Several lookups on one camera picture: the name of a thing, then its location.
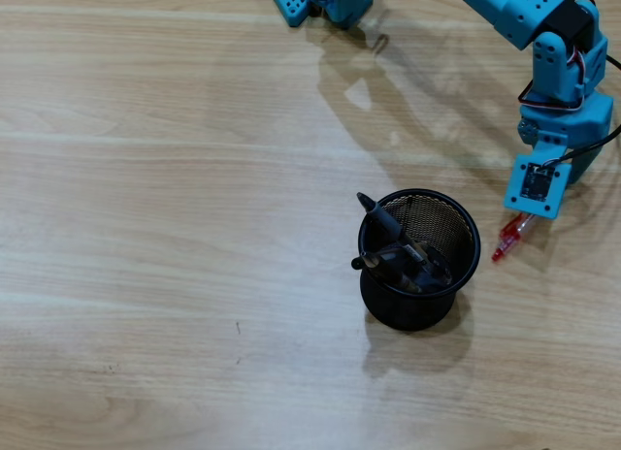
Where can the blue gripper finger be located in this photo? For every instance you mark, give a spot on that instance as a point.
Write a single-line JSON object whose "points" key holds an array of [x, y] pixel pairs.
{"points": [[582, 170]]}

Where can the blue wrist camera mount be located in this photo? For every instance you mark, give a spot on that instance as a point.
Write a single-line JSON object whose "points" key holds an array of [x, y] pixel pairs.
{"points": [[516, 198]]}

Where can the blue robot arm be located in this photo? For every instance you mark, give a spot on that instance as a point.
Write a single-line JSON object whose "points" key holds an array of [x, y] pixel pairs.
{"points": [[524, 13]]}

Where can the black mesh pen holder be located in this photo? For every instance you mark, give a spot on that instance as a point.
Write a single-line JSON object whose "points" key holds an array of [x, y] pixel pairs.
{"points": [[412, 314]]}

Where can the clear black grip stick pen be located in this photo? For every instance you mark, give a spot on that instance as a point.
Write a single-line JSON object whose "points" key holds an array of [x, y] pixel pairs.
{"points": [[405, 282]]}

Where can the black labelled gel pen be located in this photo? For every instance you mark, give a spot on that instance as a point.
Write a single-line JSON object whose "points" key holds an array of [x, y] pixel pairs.
{"points": [[383, 261]]}

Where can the grey grip retractable pen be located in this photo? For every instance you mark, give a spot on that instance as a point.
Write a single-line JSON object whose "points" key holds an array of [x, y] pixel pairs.
{"points": [[381, 217]]}

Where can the red retractable pen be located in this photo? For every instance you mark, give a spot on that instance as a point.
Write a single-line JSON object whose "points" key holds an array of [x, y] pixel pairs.
{"points": [[509, 239]]}

